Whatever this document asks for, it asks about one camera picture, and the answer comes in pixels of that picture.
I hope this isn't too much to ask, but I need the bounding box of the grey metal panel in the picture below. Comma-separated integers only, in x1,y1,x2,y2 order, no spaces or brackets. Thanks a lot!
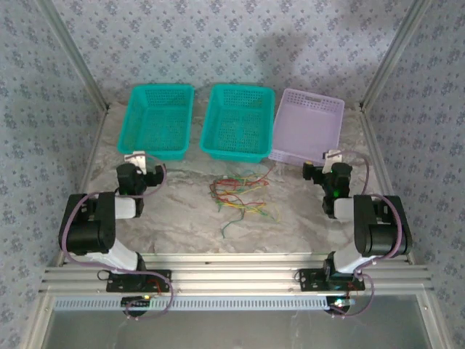
45,294,435,349

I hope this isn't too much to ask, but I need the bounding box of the teal plastic basket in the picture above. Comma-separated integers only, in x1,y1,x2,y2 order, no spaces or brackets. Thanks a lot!
116,84,196,162
199,83,276,164

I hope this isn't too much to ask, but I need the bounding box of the lilac plastic basket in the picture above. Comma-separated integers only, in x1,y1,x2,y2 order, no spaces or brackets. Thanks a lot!
267,87,345,169

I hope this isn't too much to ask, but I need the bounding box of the aluminium frame post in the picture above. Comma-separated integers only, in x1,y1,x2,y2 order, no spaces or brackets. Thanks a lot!
358,0,434,112
36,0,111,112

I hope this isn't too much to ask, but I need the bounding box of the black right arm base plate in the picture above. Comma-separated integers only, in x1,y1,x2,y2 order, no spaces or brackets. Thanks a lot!
298,268,366,292

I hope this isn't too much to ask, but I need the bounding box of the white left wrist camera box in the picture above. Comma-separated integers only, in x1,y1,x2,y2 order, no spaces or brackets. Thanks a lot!
124,151,147,175

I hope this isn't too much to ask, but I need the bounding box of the black circuit board with LED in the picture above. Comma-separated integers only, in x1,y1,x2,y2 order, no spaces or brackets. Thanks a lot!
325,296,355,310
121,294,153,308

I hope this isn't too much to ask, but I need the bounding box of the aluminium mounting beam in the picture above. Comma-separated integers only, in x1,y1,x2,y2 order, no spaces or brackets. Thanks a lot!
39,253,435,296

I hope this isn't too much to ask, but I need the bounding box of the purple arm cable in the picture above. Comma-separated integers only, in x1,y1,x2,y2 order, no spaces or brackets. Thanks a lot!
328,149,413,320
59,153,176,323

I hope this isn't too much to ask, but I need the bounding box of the thin red cable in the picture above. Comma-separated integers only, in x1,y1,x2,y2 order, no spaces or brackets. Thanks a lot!
217,192,266,210
232,165,275,186
209,177,255,204

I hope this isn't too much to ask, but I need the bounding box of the aluminium table side rail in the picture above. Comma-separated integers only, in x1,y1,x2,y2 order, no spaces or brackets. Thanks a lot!
54,107,110,266
359,107,415,265

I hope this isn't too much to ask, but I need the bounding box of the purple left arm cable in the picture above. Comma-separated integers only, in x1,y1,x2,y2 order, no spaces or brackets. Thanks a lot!
59,153,176,323

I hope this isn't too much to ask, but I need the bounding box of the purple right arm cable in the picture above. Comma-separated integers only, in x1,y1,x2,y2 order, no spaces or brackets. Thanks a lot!
328,149,413,320

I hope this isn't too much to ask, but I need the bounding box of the grey slotted cable duct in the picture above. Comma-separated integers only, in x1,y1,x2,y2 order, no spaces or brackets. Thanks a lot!
53,294,330,313

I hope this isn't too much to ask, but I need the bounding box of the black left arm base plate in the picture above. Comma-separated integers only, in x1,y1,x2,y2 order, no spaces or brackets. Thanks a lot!
105,268,172,294

